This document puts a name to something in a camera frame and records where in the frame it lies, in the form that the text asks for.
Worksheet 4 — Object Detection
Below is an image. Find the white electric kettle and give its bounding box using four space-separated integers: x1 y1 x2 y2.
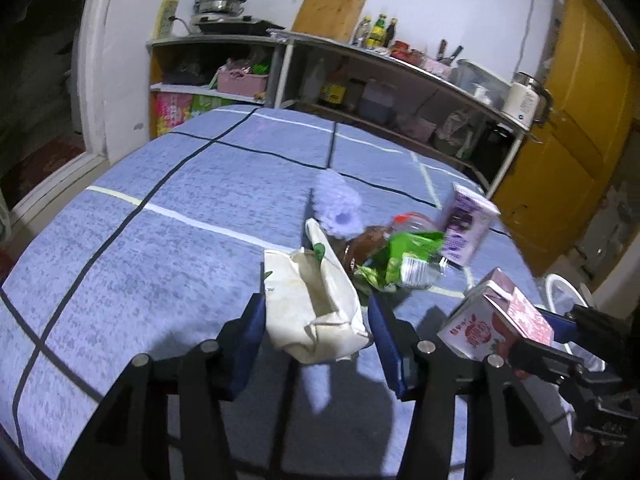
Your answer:
502 72 553 130

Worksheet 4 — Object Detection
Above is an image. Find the wooden cutting board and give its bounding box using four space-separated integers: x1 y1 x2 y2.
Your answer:
291 0 367 42

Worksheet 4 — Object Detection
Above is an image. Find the brown candy wrapper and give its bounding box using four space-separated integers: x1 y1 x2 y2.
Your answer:
342 211 436 276

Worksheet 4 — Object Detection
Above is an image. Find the steel pot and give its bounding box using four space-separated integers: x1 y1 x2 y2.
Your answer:
195 0 246 15

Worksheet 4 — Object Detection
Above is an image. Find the cooking oil bottle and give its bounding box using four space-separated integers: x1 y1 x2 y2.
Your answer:
319 61 348 106

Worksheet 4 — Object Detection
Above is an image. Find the yellow wooden door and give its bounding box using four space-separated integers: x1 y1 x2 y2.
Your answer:
494 0 639 275

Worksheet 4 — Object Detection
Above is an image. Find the black induction cooker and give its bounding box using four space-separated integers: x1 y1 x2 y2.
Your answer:
190 14 284 36

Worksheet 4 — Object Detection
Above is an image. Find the clear plastic storage box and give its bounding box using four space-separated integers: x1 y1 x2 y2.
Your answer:
450 58 510 108

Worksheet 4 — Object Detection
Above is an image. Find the clear plastic bottle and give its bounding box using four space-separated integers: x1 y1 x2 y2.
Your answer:
352 16 371 47

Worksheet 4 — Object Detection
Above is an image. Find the purple milk carton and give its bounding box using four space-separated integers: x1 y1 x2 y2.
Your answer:
437 183 500 266

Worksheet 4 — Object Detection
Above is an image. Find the dark soy sauce bottle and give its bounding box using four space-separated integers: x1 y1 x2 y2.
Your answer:
383 18 397 48

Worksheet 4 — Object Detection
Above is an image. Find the red lidded jar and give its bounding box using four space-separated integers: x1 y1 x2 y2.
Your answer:
390 40 411 62

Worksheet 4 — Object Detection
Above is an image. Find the green snack bag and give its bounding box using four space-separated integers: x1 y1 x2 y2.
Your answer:
355 231 446 292

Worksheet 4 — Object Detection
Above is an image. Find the metal kitchen shelf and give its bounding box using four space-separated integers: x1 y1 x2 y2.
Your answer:
146 29 534 194

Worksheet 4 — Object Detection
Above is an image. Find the pink strawberry milk carton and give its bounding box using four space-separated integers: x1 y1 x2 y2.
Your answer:
437 268 554 361

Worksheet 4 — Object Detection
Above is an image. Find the yellow power strip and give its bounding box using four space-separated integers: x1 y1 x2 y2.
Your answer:
153 0 178 39

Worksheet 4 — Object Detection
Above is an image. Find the green cap sauce bottle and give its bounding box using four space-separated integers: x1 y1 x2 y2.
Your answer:
366 14 386 49

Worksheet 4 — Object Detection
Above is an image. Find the blue checked tablecloth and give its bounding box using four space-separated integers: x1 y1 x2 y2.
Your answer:
1 105 466 479

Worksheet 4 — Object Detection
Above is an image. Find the pink plastic basket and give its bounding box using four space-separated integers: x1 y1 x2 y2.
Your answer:
216 68 268 98

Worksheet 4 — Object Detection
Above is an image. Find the white trash bin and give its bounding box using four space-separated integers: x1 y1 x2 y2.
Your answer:
544 273 594 367

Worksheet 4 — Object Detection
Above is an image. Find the cream paper bag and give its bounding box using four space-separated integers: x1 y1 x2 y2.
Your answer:
264 219 373 365

